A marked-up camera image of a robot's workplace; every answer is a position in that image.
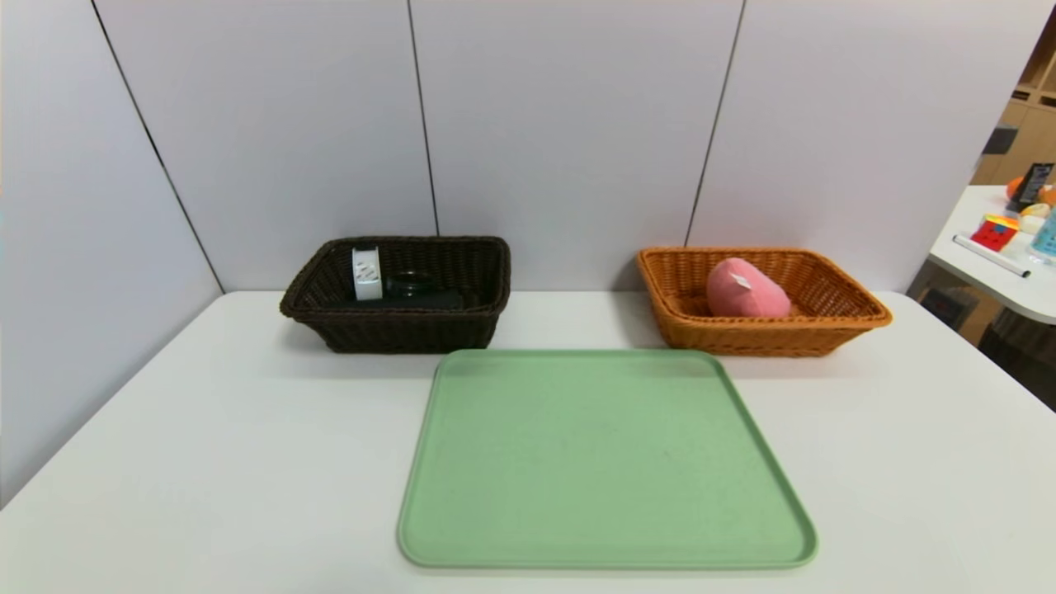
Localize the black leather glasses case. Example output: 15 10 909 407
345 287 466 312

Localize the glass cup with black handle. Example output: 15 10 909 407
384 271 440 299

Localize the white plastic tape roll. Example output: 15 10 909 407
351 246 384 302

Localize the pink plush peach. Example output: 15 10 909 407
705 257 793 319

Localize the dark brown wicker basket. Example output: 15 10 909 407
279 236 512 355

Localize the orange wicker basket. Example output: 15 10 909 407
636 247 893 358

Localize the light green plastic tray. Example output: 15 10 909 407
397 348 818 570

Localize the white side table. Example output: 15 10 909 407
928 185 1056 325

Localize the white marker pen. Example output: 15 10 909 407
953 235 1031 279

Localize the colourful puzzle cube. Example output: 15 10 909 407
970 214 1021 252

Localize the orange fruit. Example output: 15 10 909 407
1006 177 1056 207

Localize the wooden shelf unit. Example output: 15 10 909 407
970 16 1056 186

